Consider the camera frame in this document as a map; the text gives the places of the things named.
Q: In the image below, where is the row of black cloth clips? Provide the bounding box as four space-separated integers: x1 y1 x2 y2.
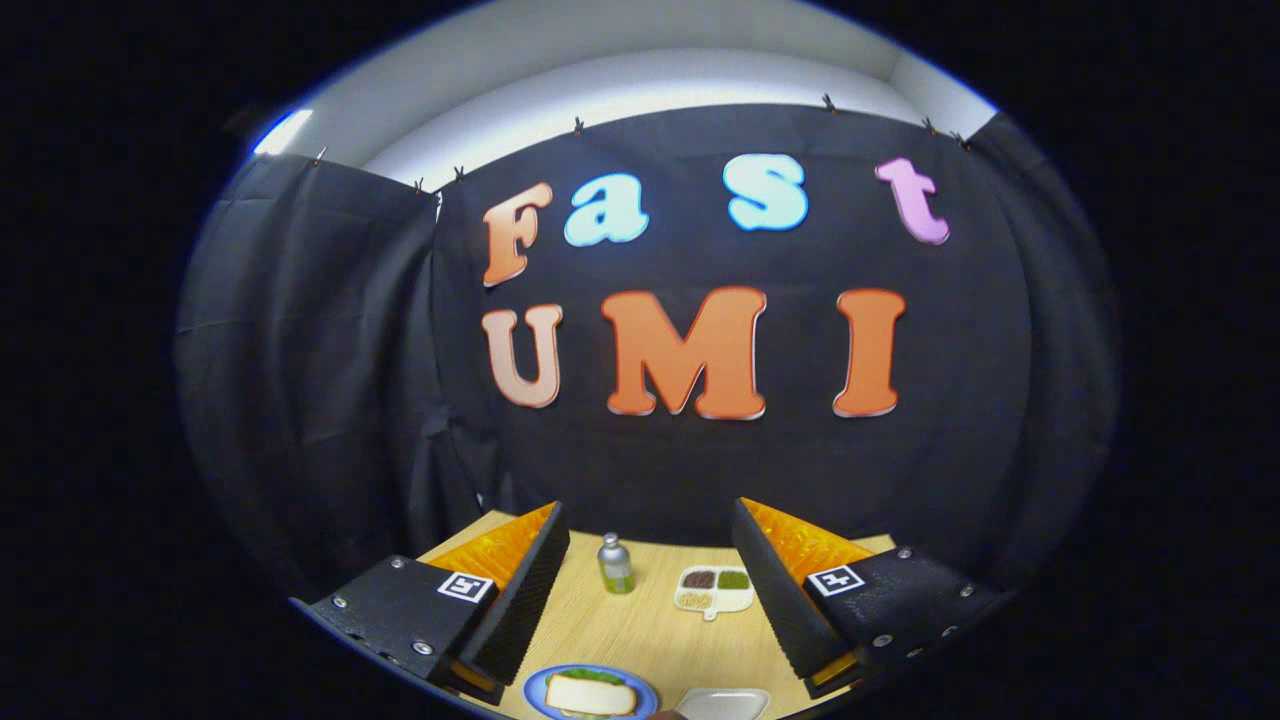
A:
310 92 976 196

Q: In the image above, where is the white divided dish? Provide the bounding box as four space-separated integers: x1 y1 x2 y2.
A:
673 565 754 622

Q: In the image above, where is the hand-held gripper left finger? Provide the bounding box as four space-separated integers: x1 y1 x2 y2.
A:
290 500 571 706

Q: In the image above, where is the grey rectangular plate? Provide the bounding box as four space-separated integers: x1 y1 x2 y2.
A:
676 687 771 720

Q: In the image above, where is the blue round plate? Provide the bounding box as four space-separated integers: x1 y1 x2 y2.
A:
523 665 660 720

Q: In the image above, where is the green label metal bottle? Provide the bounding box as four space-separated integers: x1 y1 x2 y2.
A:
597 532 635 596

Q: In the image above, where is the toasted bread slice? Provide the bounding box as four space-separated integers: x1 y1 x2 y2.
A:
543 672 638 717

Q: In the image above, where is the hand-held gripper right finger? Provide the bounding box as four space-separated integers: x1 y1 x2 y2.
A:
731 497 1011 701

